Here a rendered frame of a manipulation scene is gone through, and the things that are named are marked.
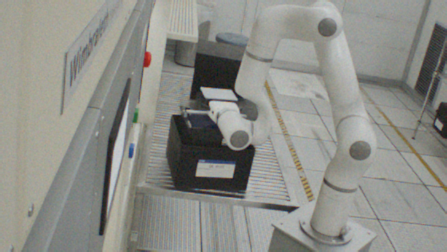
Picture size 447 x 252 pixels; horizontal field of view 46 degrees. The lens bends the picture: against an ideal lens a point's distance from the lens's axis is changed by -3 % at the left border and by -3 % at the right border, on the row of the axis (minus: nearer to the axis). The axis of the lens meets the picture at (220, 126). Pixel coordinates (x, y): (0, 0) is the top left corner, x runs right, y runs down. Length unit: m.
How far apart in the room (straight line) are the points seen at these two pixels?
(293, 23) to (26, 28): 1.37
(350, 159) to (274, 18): 0.48
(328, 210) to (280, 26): 0.63
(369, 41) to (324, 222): 4.92
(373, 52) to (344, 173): 4.98
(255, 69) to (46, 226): 1.35
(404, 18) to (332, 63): 5.08
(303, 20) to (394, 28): 5.15
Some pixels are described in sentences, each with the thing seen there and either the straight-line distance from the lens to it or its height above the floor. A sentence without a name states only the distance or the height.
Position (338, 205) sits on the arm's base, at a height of 0.89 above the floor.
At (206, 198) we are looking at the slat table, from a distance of 1.94.
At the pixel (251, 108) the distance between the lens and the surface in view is 2.51.
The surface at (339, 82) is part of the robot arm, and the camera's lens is 1.64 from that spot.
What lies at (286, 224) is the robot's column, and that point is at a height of 0.76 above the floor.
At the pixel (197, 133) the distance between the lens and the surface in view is 1.89.
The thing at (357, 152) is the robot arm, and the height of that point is 1.12.
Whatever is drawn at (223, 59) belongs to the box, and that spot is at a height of 1.00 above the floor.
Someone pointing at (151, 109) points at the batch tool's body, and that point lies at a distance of 2.11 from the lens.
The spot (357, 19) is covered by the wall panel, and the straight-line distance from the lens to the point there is 6.50.
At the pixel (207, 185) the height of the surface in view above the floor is 0.78.
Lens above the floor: 1.74
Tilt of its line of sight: 23 degrees down
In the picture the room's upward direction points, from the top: 11 degrees clockwise
